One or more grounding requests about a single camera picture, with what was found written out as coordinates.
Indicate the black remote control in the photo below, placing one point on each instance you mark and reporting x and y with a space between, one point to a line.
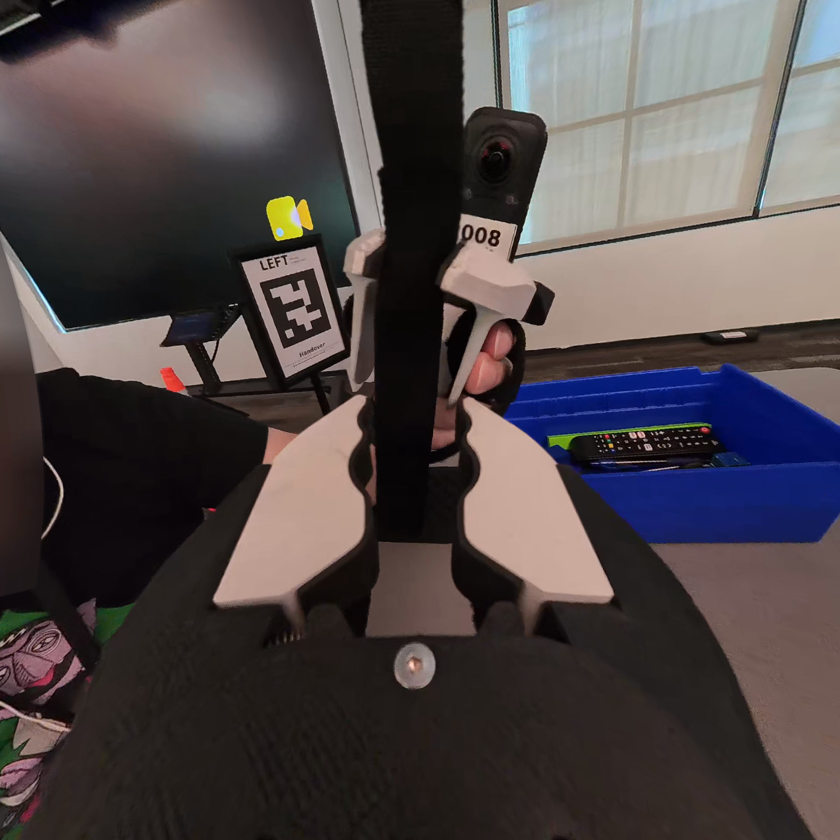
643 443

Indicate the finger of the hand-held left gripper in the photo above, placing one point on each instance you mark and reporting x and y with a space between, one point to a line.
363 328
485 282

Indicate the blue plastic bin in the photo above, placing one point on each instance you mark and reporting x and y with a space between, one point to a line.
722 505

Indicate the green purple printed cloth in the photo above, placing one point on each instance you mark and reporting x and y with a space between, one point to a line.
33 663

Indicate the person's left forearm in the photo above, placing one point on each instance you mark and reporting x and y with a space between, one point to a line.
282 446

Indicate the large black wall screen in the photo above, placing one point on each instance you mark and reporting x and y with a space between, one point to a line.
131 197

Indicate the person's left hand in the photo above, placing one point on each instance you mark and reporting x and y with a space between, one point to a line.
492 361

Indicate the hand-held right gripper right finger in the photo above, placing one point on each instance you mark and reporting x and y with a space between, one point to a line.
531 525

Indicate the yellow camera sticker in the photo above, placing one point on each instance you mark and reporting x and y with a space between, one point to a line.
285 216

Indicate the large paned window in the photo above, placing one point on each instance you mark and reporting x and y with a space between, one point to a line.
689 98

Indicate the orange traffic cone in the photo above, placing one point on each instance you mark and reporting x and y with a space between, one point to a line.
172 379

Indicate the person's black shirt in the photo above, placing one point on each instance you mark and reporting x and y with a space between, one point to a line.
144 472

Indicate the framed marker sign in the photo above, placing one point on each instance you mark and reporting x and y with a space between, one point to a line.
295 308

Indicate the black flat floor device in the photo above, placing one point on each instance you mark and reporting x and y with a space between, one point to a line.
728 337

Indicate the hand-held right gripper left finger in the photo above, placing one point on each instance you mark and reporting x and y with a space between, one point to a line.
295 525

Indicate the small tablet black stand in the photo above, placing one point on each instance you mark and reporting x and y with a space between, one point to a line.
190 326

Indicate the green plastic block strip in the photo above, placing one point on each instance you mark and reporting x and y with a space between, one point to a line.
558 439

